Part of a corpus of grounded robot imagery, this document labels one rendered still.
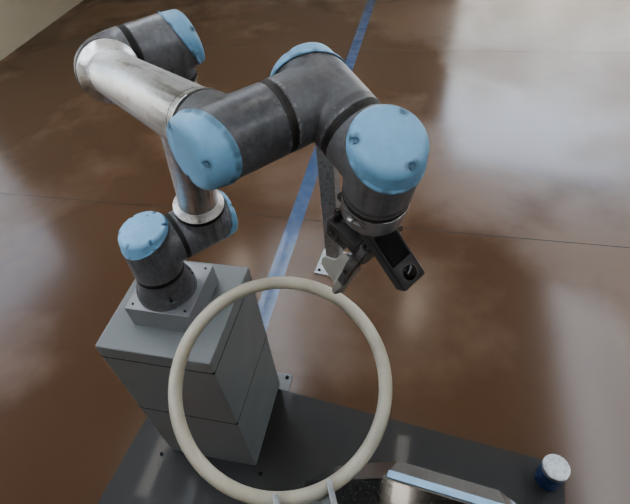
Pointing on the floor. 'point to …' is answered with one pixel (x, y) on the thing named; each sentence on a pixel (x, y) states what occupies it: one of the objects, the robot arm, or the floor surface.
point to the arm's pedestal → (203, 373)
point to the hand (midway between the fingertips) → (367, 267)
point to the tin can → (552, 472)
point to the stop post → (329, 186)
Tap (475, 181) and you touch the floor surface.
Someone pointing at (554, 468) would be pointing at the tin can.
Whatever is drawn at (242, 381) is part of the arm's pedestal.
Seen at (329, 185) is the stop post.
